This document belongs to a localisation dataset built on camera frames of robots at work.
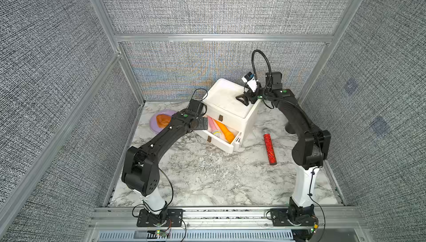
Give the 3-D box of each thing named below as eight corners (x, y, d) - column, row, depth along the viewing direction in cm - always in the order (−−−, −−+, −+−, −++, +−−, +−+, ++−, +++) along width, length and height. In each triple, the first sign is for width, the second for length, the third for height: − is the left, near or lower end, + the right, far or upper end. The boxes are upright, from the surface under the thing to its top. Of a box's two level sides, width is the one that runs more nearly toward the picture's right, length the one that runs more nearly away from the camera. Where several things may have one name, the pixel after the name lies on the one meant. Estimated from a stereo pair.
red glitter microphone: (270, 165, 91) (271, 162, 89) (263, 135, 103) (264, 132, 101) (276, 165, 91) (277, 162, 89) (268, 135, 103) (269, 132, 101)
